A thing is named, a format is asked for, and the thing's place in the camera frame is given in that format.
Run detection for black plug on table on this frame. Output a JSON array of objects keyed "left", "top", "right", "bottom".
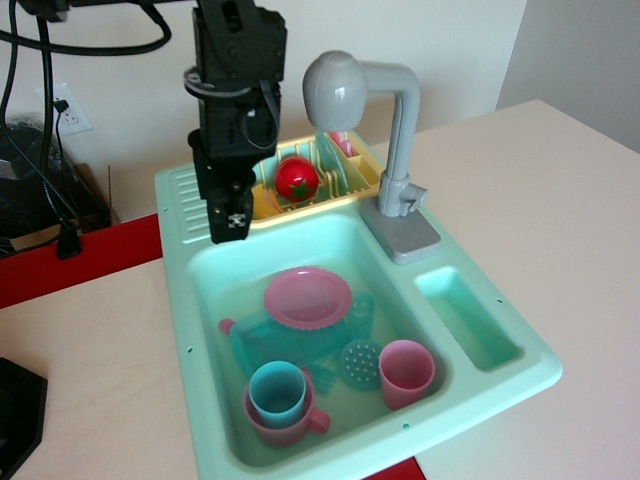
[{"left": 56, "top": 229, "right": 82, "bottom": 260}]

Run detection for teal toy tray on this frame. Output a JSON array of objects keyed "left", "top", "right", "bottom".
[{"left": 218, "top": 313, "right": 355, "bottom": 375}]

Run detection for blue toy cup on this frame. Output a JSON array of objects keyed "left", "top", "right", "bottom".
[{"left": 248, "top": 360, "right": 307, "bottom": 429}]

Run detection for teal toy fork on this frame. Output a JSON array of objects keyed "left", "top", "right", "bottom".
[{"left": 303, "top": 355, "right": 339, "bottom": 395}]

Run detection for grey toy faucet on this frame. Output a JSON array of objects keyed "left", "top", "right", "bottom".
[{"left": 303, "top": 51, "right": 441, "bottom": 264}]

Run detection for orange toy plate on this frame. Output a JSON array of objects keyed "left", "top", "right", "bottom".
[{"left": 252, "top": 184, "right": 283, "bottom": 220}]

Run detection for red toy tomato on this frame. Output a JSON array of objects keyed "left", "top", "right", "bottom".
[{"left": 274, "top": 156, "right": 320, "bottom": 203}]

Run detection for white wall outlet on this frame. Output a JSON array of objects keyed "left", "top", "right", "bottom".
[{"left": 52, "top": 83, "right": 93, "bottom": 136}]

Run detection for teal smiley spatula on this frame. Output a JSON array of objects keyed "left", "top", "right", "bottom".
[{"left": 345, "top": 292, "right": 376, "bottom": 339}]

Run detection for pink scalloped plate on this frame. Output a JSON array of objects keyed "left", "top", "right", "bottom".
[{"left": 264, "top": 267, "right": 353, "bottom": 330}]

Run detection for teal plate in rack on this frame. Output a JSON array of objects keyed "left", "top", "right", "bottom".
[{"left": 315, "top": 130, "right": 348, "bottom": 195}]

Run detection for yellow dish rack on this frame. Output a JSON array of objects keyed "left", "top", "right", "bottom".
[{"left": 252, "top": 131, "right": 383, "bottom": 229}]

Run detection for pink toy mug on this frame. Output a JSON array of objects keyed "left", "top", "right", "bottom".
[{"left": 242, "top": 369, "right": 331, "bottom": 447}]

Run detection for black cable bundle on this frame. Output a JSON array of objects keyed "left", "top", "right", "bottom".
[{"left": 0, "top": 0, "right": 174, "bottom": 251}]

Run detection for black box lower left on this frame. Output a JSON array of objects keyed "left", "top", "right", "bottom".
[{"left": 1, "top": 358, "right": 48, "bottom": 479}]

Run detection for pink white toy utensils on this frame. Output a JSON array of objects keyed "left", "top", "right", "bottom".
[{"left": 327, "top": 131, "right": 357, "bottom": 157}]

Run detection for pink toy cup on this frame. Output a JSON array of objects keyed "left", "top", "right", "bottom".
[{"left": 379, "top": 339, "right": 436, "bottom": 410}]

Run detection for teal slotted spoon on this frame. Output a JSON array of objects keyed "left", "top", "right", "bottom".
[{"left": 338, "top": 339, "right": 381, "bottom": 391}]

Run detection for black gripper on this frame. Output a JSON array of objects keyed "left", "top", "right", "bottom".
[{"left": 183, "top": 67, "right": 281, "bottom": 244}]

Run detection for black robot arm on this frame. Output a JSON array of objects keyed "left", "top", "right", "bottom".
[{"left": 183, "top": 1, "right": 287, "bottom": 244}]

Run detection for mint green toy sink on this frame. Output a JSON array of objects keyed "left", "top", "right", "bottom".
[{"left": 155, "top": 165, "right": 562, "bottom": 479}]

